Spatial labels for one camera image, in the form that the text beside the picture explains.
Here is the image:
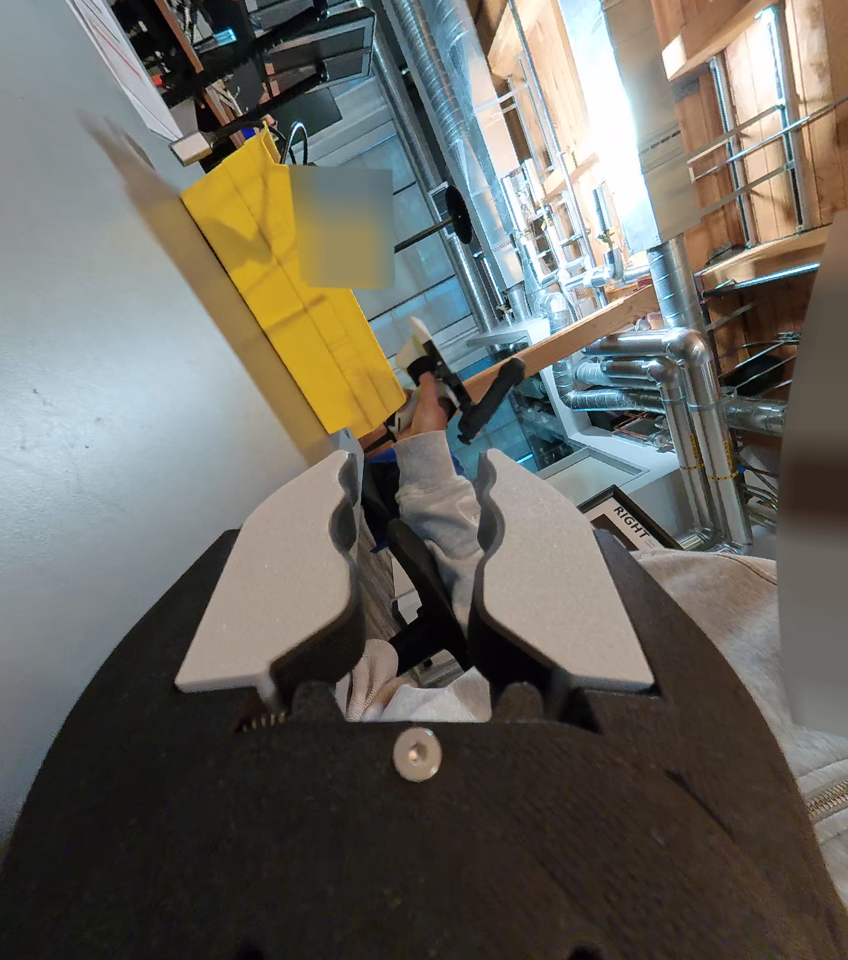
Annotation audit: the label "white paper sheet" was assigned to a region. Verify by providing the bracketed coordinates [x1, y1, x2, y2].
[66, 0, 184, 141]

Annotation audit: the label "black metal shelf rack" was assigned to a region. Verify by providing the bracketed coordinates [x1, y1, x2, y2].
[152, 0, 377, 155]

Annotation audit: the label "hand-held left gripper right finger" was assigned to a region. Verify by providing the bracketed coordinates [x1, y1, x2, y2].
[467, 447, 656, 692]

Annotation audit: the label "black rod with disc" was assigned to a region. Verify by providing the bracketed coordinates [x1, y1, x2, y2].
[393, 185, 475, 249]

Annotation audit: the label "person's right hand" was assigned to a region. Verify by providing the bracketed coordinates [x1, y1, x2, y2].
[409, 375, 459, 435]

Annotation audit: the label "black framed sign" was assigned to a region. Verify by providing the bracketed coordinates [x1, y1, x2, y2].
[578, 485, 685, 554]

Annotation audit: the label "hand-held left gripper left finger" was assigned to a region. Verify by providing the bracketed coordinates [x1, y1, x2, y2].
[173, 450, 366, 696]

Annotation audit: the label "person's right forearm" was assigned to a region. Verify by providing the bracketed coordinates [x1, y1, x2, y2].
[392, 429, 486, 603]

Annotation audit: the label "yellow plastic bin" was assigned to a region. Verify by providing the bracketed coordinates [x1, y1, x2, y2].
[181, 123, 407, 435]

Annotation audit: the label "wooden beam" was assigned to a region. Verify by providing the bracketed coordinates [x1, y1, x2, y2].
[460, 285, 659, 402]

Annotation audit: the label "silver spiral air duct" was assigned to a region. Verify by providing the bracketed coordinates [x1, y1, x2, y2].
[382, 0, 506, 333]

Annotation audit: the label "grey hooded sweatshirt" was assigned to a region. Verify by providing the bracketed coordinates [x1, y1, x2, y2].
[632, 546, 848, 960]

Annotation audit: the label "black office chair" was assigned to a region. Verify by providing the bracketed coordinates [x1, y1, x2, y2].
[384, 517, 471, 674]

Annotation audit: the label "silver metal pipes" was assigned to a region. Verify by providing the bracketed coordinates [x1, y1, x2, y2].
[535, 240, 789, 554]

